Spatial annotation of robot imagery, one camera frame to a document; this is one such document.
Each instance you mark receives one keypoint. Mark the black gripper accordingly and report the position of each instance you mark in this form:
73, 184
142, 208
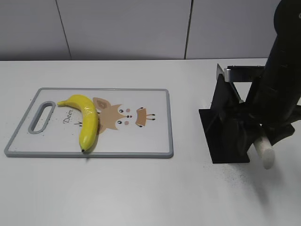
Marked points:
274, 106

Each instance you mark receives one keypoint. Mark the white-handled kitchen knife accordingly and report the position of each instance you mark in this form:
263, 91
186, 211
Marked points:
262, 144

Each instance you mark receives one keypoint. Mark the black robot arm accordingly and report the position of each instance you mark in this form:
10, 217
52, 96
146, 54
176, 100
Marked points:
284, 61

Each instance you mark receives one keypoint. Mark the yellow plastic banana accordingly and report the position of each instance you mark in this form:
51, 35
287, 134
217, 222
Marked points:
90, 119

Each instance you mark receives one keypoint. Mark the black knife stand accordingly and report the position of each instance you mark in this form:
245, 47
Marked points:
218, 136

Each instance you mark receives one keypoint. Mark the white grey-rimmed cutting board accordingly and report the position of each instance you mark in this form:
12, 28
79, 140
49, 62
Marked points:
134, 123

